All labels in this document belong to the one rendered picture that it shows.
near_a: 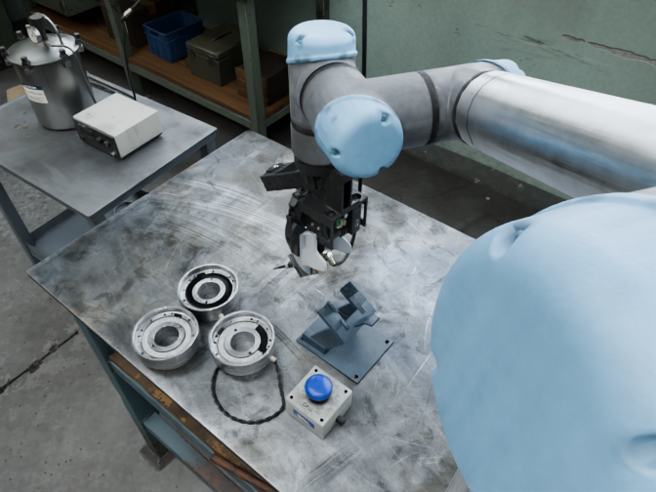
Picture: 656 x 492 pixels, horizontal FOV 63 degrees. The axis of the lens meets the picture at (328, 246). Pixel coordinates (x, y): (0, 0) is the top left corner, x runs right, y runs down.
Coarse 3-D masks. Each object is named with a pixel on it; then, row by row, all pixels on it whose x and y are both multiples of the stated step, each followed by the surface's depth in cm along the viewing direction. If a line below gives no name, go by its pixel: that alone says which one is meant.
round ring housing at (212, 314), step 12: (216, 264) 95; (192, 276) 95; (180, 288) 92; (204, 288) 95; (216, 288) 95; (180, 300) 90; (204, 300) 91; (216, 300) 91; (228, 300) 90; (192, 312) 89; (204, 312) 88; (216, 312) 89; (228, 312) 92
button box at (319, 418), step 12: (312, 372) 80; (324, 372) 80; (300, 384) 78; (336, 384) 78; (288, 396) 77; (300, 396) 77; (336, 396) 77; (348, 396) 77; (288, 408) 78; (300, 408) 76; (312, 408) 76; (324, 408) 76; (336, 408) 76; (348, 408) 80; (300, 420) 78; (312, 420) 75; (324, 420) 74; (336, 420) 77; (324, 432) 76
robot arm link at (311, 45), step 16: (304, 32) 56; (320, 32) 56; (336, 32) 56; (352, 32) 57; (288, 48) 57; (304, 48) 55; (320, 48) 54; (336, 48) 55; (352, 48) 56; (288, 64) 58; (304, 64) 56; (320, 64) 55; (352, 64) 56; (304, 80) 55; (304, 128) 61
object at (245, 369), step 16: (224, 320) 87; (240, 320) 88; (256, 320) 88; (240, 336) 87; (256, 336) 86; (272, 336) 84; (240, 352) 84; (272, 352) 84; (224, 368) 82; (240, 368) 81; (256, 368) 82
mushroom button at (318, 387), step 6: (312, 378) 76; (318, 378) 76; (324, 378) 76; (306, 384) 75; (312, 384) 75; (318, 384) 75; (324, 384) 75; (330, 384) 75; (306, 390) 75; (312, 390) 74; (318, 390) 74; (324, 390) 74; (330, 390) 75; (312, 396) 74; (318, 396) 74; (324, 396) 74
